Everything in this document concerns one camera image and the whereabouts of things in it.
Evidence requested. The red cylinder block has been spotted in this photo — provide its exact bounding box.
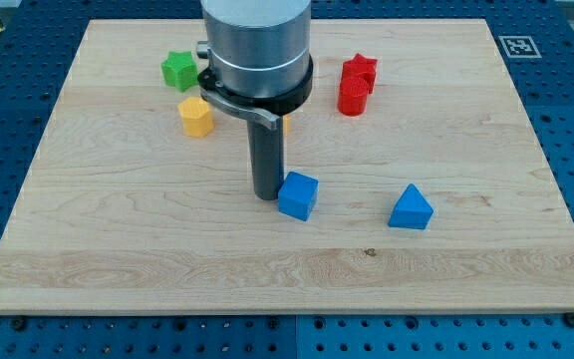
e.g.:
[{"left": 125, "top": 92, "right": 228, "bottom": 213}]
[{"left": 337, "top": 76, "right": 369, "bottom": 116}]

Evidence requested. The blue cube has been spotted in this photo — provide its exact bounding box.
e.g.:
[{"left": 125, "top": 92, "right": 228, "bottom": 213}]
[{"left": 278, "top": 172, "right": 319, "bottom": 221}]

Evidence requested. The red star block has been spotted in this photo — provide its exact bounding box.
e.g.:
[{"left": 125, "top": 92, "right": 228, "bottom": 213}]
[{"left": 341, "top": 53, "right": 378, "bottom": 94}]

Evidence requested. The green star block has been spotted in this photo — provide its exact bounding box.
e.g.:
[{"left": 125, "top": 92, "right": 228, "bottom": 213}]
[{"left": 160, "top": 51, "right": 198, "bottom": 92}]

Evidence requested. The wooden board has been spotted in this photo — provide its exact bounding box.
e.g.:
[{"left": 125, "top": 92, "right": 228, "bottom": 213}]
[{"left": 0, "top": 19, "right": 574, "bottom": 316}]

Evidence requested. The yellow hexagon block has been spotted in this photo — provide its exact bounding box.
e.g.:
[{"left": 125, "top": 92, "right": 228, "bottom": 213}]
[{"left": 177, "top": 97, "right": 214, "bottom": 138}]

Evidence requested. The fiducial marker tag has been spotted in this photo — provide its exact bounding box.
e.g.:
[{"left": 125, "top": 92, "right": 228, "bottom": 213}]
[{"left": 498, "top": 35, "right": 541, "bottom": 59}]

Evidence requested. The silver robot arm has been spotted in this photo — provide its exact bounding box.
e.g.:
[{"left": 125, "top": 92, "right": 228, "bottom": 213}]
[{"left": 196, "top": 0, "right": 314, "bottom": 200}]

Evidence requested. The black flange with metal bracket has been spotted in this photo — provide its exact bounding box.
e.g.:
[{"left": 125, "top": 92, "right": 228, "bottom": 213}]
[{"left": 197, "top": 57, "right": 314, "bottom": 131}]

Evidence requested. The blue triangle block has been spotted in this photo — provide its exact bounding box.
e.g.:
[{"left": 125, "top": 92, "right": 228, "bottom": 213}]
[{"left": 388, "top": 183, "right": 433, "bottom": 230}]

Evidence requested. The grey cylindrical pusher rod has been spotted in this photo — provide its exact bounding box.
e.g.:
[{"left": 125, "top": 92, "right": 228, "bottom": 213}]
[{"left": 247, "top": 117, "right": 284, "bottom": 200}]

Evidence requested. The yellow block behind rod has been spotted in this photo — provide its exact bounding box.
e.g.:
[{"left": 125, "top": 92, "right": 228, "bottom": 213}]
[{"left": 282, "top": 115, "right": 291, "bottom": 135}]

